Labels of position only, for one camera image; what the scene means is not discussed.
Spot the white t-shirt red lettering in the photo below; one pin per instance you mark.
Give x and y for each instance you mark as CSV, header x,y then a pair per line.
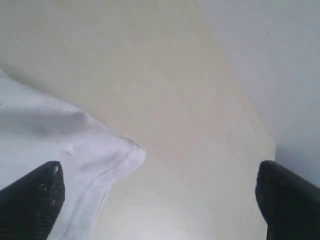
x,y
36,128

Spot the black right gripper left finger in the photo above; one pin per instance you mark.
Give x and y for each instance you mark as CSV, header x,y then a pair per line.
x,y
30,206

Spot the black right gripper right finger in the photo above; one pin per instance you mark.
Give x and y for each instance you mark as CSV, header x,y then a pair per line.
x,y
289,204

